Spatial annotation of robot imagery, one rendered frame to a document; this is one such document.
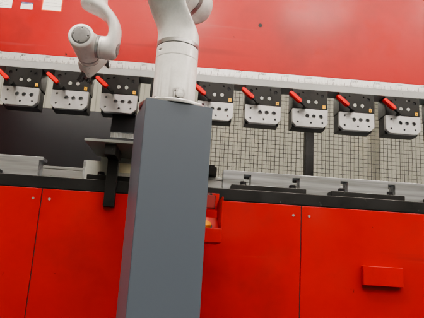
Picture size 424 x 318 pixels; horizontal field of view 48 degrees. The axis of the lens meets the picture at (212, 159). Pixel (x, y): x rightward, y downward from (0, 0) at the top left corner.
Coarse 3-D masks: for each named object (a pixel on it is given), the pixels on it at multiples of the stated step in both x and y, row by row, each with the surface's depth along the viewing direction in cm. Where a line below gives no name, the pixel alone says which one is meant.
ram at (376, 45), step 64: (64, 0) 204; (128, 0) 205; (256, 0) 209; (320, 0) 211; (384, 0) 213; (0, 64) 196; (64, 64) 197; (256, 64) 202; (320, 64) 204; (384, 64) 206
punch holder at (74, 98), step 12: (60, 72) 196; (72, 72) 197; (72, 84) 196; (84, 84) 196; (60, 96) 194; (72, 96) 194; (84, 96) 194; (60, 108) 193; (72, 108) 193; (84, 108) 194
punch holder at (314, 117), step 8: (304, 96) 201; (312, 96) 201; (320, 96) 201; (288, 104) 208; (296, 104) 200; (312, 104) 200; (320, 104) 200; (288, 112) 206; (296, 112) 198; (304, 112) 199; (312, 112) 199; (320, 112) 199; (296, 120) 198; (304, 120) 198; (312, 120) 198; (320, 120) 198; (296, 128) 201; (304, 128) 200; (312, 128) 199; (320, 128) 199
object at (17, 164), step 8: (0, 160) 188; (8, 160) 188; (16, 160) 189; (24, 160) 189; (32, 160) 189; (40, 160) 190; (0, 168) 188; (8, 168) 188; (16, 168) 188; (24, 168) 188; (32, 168) 188; (40, 168) 192
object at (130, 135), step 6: (114, 120) 197; (120, 120) 197; (126, 120) 197; (132, 120) 197; (114, 126) 196; (120, 126) 196; (126, 126) 196; (132, 126) 197; (114, 132) 196; (120, 132) 196; (126, 132) 196; (132, 132) 196; (132, 138) 196
